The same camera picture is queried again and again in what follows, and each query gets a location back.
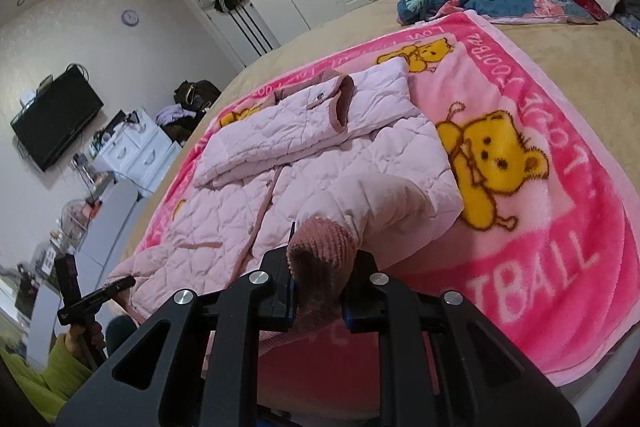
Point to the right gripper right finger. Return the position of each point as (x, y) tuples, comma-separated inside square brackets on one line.
[(443, 362)]

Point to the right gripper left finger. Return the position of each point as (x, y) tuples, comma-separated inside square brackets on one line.
[(194, 362)]

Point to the pink quilted jacket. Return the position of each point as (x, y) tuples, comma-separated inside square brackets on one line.
[(342, 163)]

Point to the green sleeve forearm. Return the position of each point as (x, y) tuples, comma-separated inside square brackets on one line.
[(49, 390)]

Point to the purple clothes pile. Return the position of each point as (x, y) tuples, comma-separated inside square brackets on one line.
[(171, 113)]

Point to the person's left hand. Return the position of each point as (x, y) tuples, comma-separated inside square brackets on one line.
[(79, 341)]

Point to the grey low cabinet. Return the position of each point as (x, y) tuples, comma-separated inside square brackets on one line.
[(98, 255)]

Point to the pink bear fleece blanket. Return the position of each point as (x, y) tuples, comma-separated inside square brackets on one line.
[(331, 372)]

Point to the white drawer chest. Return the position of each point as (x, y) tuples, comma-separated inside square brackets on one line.
[(138, 150)]

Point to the black bag on floor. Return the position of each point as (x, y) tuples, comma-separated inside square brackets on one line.
[(196, 96)]

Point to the tan bed cover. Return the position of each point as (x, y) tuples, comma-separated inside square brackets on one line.
[(564, 286)]

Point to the black wall television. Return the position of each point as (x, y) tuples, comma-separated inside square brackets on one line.
[(58, 114)]

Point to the round wall clock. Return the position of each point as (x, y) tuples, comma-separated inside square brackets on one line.
[(130, 18)]

